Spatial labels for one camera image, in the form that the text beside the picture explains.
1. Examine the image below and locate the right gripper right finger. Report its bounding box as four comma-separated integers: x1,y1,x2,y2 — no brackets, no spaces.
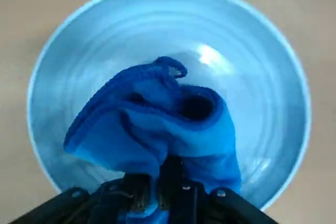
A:
159,155,279,224

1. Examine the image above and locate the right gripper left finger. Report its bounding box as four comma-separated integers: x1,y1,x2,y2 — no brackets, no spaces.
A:
9,173,159,224

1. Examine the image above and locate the blue cloth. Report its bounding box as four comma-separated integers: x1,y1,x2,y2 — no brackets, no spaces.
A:
64,56,243,224

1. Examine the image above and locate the light blue plastic plate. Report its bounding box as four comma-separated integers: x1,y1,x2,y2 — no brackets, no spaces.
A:
26,0,312,209

